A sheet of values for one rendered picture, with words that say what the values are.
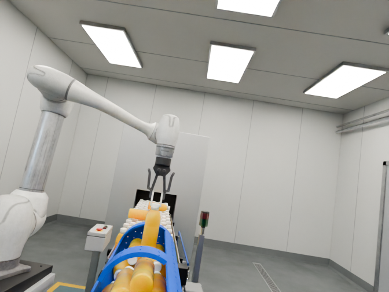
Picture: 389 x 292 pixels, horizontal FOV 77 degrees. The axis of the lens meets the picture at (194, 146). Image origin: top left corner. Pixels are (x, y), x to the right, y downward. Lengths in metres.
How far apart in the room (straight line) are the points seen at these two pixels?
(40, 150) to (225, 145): 4.65
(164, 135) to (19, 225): 0.66
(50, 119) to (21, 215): 0.45
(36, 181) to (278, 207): 5.16
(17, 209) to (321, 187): 5.79
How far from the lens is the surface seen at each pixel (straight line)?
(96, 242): 1.56
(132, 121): 1.28
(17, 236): 1.15
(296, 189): 5.99
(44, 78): 1.23
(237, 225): 5.72
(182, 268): 1.47
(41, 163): 1.32
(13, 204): 1.14
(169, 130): 1.16
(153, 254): 0.89
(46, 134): 1.33
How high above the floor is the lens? 1.52
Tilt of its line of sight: 6 degrees up
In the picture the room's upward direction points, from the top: 9 degrees clockwise
